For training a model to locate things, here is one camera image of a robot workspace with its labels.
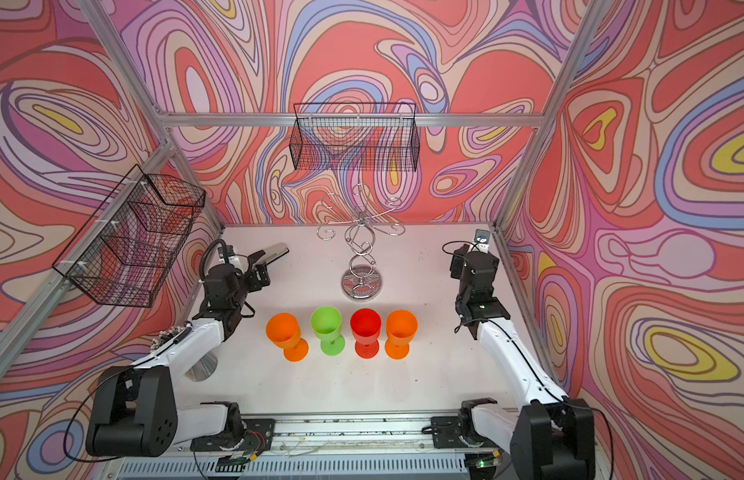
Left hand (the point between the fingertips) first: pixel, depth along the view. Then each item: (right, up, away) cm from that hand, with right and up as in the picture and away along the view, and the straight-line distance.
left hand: (252, 263), depth 88 cm
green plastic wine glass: (+23, -17, -4) cm, 29 cm away
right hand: (+64, +2, -7) cm, 65 cm away
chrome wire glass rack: (+32, -7, +13) cm, 35 cm away
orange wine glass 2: (+11, -19, -7) cm, 23 cm away
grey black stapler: (-1, +3, +22) cm, 22 cm away
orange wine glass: (+44, -17, -7) cm, 48 cm away
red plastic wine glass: (+34, -16, -10) cm, 39 cm away
